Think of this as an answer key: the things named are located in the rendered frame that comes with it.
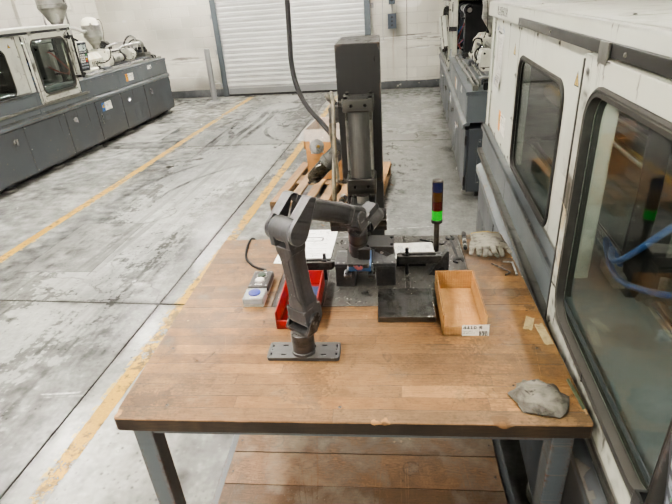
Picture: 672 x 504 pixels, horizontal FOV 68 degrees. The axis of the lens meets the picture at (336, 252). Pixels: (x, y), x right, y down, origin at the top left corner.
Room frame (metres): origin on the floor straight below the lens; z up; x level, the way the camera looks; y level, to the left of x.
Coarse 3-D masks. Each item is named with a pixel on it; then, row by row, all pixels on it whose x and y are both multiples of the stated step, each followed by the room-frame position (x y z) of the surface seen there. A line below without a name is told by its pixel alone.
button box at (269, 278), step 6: (246, 246) 1.78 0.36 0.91; (246, 252) 1.73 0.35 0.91; (246, 258) 1.68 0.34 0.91; (252, 264) 1.62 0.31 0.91; (264, 270) 1.54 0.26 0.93; (270, 276) 1.49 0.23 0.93; (252, 282) 1.45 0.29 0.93; (258, 282) 1.45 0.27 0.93; (264, 282) 1.45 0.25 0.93; (270, 282) 1.46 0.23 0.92; (270, 288) 1.46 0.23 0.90
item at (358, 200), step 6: (354, 198) 1.55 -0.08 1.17; (360, 198) 1.46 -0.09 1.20; (366, 198) 1.46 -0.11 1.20; (372, 198) 1.50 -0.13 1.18; (354, 204) 1.46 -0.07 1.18; (360, 204) 1.46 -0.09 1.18; (384, 210) 1.49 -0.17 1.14; (384, 216) 1.44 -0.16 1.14; (330, 222) 1.44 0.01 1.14; (384, 222) 1.42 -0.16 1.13; (330, 228) 1.44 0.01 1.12; (336, 228) 1.44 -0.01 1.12; (342, 228) 1.43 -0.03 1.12; (378, 228) 1.42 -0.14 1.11; (384, 228) 1.42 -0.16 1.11
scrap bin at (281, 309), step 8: (312, 272) 1.45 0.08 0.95; (320, 272) 1.45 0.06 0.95; (312, 280) 1.45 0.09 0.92; (320, 280) 1.38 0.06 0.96; (320, 288) 1.35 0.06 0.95; (280, 296) 1.30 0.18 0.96; (288, 296) 1.39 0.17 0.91; (320, 296) 1.33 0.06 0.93; (280, 304) 1.28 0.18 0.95; (280, 312) 1.27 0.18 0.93; (280, 320) 1.22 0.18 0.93; (280, 328) 1.22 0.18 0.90
